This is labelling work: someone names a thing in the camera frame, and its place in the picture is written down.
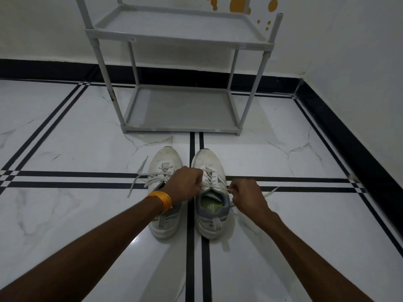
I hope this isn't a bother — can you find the person's left hand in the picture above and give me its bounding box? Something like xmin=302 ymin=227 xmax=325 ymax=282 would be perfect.
xmin=163 ymin=166 xmax=205 ymax=209

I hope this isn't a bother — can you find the person's right forearm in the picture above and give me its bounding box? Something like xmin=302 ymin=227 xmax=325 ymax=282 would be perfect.
xmin=252 ymin=211 xmax=374 ymax=302

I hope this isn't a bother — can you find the orange thread wristband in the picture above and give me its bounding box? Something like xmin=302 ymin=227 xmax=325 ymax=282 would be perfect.
xmin=146 ymin=191 xmax=173 ymax=215

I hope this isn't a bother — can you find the orange dotted wall decal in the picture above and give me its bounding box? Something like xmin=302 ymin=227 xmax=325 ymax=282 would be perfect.
xmin=201 ymin=0 xmax=279 ymax=32

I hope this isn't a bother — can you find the white shoelace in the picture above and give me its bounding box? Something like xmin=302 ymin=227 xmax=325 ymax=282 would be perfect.
xmin=198 ymin=168 xmax=280 ymax=208
xmin=127 ymin=156 xmax=175 ymax=199

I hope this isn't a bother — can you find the grey plastic shoe rack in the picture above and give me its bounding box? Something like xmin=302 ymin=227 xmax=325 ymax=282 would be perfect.
xmin=75 ymin=0 xmax=284 ymax=137

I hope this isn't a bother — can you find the person's right hand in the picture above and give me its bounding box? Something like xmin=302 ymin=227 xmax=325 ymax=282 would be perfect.
xmin=228 ymin=178 xmax=273 ymax=222

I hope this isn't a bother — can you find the person's left forearm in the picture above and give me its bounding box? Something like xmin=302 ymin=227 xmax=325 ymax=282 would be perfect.
xmin=0 ymin=196 xmax=165 ymax=302

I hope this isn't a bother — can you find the white sneaker with green insole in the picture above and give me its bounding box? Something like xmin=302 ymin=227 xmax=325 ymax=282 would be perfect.
xmin=191 ymin=148 xmax=234 ymax=240

